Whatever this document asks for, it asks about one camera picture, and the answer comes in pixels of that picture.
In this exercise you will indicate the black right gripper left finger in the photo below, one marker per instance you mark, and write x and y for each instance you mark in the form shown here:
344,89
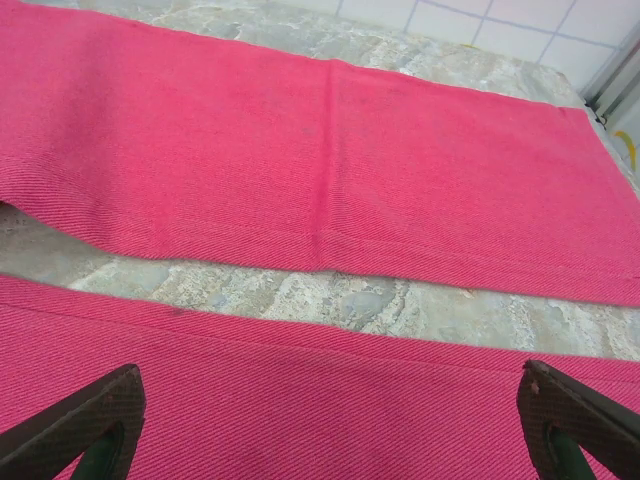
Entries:
117,400

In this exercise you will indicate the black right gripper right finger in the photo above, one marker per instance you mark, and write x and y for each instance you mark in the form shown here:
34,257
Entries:
545,405

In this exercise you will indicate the pink long pants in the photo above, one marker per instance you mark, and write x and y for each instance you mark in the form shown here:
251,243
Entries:
300,175

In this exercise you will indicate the aluminium corner post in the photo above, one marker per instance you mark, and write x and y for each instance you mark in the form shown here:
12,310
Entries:
617,75

